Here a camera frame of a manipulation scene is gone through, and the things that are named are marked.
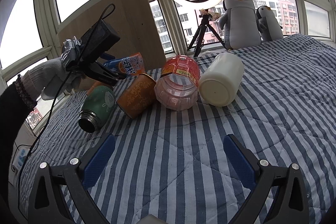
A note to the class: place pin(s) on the red pink plastic jar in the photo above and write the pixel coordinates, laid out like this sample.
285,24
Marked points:
177,88

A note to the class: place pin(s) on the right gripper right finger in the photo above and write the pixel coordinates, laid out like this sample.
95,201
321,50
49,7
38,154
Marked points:
290,203

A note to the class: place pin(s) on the white power strip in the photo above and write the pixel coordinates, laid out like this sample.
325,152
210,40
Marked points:
19,158

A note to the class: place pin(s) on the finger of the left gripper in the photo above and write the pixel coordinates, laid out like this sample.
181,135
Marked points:
107,56

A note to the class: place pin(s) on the small grey penguin plush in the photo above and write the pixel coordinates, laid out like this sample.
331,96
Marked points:
272,29

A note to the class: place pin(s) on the green thermos bottle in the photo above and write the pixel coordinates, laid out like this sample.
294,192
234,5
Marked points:
97,109

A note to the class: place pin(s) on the striped blue white quilt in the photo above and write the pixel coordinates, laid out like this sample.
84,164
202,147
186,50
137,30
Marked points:
172,164

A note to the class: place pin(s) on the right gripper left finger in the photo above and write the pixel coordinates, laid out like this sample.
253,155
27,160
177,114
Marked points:
47,203

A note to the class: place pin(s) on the orange paper cup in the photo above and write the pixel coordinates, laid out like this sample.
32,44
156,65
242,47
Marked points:
96,84
138,97

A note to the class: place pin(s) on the large grey penguin plush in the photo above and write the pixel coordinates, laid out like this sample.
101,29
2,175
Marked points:
240,24

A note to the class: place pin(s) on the orange paper cup near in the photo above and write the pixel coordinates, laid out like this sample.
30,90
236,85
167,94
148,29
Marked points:
138,97

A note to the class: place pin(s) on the black tripod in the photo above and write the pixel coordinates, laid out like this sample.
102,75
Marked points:
198,37

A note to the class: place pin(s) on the wooden board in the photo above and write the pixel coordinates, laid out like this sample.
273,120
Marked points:
134,23

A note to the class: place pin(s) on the orange paper cup far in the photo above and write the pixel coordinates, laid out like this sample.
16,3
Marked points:
96,84

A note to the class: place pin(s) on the left grey gloved hand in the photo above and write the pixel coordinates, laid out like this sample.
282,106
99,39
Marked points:
45,79

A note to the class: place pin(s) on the white plastic cup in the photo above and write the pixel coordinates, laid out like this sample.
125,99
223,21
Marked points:
220,82

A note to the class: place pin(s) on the blue orange plastic bottle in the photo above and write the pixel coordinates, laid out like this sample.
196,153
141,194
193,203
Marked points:
132,65

